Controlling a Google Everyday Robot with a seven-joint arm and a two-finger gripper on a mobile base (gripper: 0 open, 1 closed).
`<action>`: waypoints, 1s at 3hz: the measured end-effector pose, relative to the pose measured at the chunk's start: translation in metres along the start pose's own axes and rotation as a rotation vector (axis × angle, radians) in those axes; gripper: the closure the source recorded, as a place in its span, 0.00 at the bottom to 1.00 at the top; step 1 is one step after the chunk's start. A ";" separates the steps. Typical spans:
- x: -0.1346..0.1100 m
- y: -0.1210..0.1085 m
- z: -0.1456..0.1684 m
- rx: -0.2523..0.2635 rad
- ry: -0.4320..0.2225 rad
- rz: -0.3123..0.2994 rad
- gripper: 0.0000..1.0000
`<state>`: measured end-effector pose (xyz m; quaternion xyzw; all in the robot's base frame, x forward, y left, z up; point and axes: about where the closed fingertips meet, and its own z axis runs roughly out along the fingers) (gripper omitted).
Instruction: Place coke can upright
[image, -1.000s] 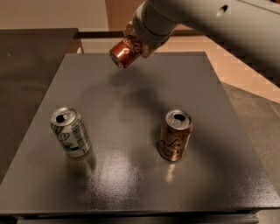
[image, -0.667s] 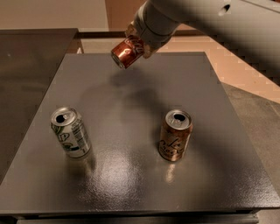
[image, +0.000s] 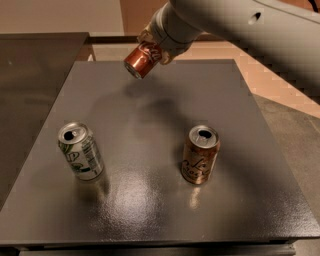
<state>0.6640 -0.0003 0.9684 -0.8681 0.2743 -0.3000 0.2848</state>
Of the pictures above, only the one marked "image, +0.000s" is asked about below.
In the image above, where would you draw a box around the black cable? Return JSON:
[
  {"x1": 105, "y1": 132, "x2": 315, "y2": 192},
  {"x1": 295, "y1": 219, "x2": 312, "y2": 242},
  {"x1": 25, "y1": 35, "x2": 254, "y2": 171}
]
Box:
[{"x1": 308, "y1": 0, "x2": 320, "y2": 14}]

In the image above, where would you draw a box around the brown orange soda can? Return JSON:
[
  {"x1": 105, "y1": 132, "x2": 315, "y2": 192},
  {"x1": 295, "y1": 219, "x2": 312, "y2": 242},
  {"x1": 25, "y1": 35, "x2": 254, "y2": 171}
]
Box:
[{"x1": 181, "y1": 125, "x2": 220, "y2": 185}]

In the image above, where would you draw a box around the white green soda can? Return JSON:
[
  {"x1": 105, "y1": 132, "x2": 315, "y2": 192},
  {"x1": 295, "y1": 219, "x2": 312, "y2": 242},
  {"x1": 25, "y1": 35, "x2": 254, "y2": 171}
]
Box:
[{"x1": 58, "y1": 122, "x2": 104, "y2": 181}]

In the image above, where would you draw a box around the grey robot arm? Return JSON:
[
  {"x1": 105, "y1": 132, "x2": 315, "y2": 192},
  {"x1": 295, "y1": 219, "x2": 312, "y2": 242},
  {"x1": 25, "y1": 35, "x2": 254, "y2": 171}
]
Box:
[{"x1": 138, "y1": 0, "x2": 320, "y2": 101}]

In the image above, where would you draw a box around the red coke can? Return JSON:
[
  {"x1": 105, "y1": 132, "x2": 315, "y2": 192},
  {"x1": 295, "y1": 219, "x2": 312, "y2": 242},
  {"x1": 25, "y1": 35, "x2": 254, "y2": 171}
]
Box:
[{"x1": 124, "y1": 41, "x2": 162, "y2": 79}]

